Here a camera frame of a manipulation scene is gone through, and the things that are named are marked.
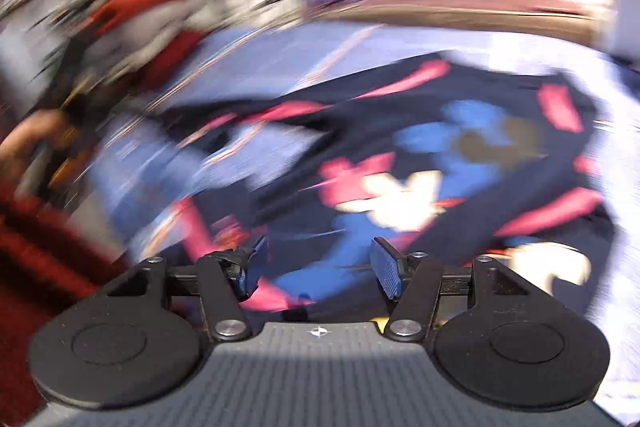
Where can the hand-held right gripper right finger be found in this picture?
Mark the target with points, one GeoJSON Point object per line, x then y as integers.
{"type": "Point", "coordinates": [384, 268]}

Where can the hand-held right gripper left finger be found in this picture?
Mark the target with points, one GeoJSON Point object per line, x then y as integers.
{"type": "Point", "coordinates": [258, 257]}

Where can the dark cartoon print t-shirt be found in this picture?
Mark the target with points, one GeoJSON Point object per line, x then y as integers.
{"type": "Point", "coordinates": [450, 167]}

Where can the person's left forearm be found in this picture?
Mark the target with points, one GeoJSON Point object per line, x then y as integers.
{"type": "Point", "coordinates": [25, 142]}

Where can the blue plaid bed sheet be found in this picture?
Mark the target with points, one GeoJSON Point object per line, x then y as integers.
{"type": "Point", "coordinates": [280, 57]}

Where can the red cloth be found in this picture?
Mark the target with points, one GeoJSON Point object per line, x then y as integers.
{"type": "Point", "coordinates": [40, 267]}

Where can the brown mattress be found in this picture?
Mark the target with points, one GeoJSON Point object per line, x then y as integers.
{"type": "Point", "coordinates": [475, 2]}

